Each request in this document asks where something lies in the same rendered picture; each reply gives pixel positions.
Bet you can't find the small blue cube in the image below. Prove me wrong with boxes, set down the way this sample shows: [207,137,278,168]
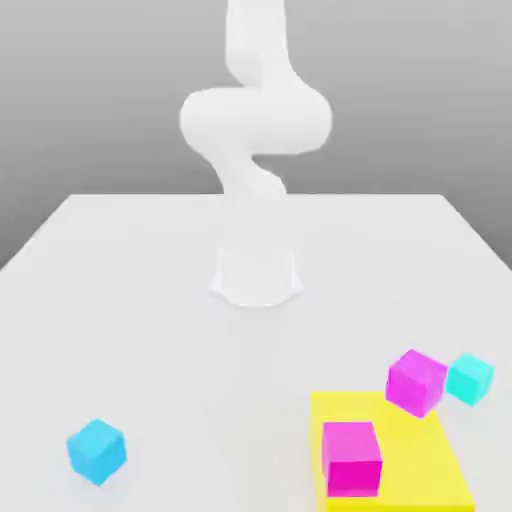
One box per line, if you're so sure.
[65,417,128,487]

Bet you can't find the small purple cube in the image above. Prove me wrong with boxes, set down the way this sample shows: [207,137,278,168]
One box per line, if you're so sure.
[384,348,449,420]

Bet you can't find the large yellow box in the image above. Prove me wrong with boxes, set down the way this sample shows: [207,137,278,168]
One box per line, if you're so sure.
[310,390,477,512]

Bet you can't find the small pink cube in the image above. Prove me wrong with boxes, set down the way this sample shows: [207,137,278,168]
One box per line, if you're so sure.
[322,420,384,499]

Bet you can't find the small turquoise cube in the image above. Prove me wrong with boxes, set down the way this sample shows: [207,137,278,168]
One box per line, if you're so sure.
[444,352,496,408]

